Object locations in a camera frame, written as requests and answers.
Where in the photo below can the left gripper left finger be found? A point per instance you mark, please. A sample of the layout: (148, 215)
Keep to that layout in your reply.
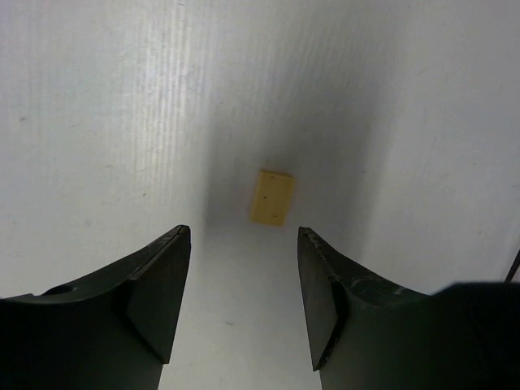
(111, 329)

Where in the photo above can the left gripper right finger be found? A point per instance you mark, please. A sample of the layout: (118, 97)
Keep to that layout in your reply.
(366, 332)

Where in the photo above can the small tan eraser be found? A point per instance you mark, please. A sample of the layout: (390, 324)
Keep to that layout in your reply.
(272, 197)

